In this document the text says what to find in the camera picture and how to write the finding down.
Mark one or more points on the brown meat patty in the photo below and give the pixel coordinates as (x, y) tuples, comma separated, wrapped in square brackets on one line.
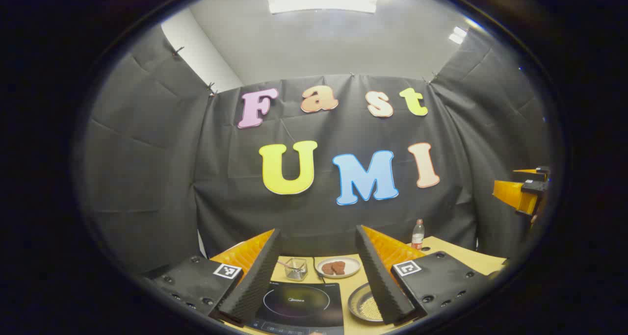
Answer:
[(339, 267), (327, 269)]

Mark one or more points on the black induction cooktop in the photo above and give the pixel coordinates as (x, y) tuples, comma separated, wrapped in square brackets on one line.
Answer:
[(299, 308)]

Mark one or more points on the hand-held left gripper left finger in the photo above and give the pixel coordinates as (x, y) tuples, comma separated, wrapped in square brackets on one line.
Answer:
[(255, 281)]

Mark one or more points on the small ceiling light panel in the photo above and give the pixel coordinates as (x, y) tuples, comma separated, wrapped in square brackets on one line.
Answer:
[(457, 35)]

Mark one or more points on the clear square utensil holder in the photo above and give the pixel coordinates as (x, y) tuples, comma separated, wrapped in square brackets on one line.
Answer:
[(297, 270)]

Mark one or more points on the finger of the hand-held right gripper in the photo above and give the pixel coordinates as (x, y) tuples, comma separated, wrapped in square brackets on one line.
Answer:
[(515, 193), (538, 173)]

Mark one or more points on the white round plate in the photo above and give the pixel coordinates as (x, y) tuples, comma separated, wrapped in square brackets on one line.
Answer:
[(351, 271)]

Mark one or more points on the plastic bottle with red label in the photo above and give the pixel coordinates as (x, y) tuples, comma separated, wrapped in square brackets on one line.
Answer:
[(417, 236)]

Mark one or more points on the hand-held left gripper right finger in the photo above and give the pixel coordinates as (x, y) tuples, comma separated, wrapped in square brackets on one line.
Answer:
[(380, 281)]

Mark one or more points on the black backdrop cloth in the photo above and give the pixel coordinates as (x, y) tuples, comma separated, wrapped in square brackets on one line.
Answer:
[(162, 178)]

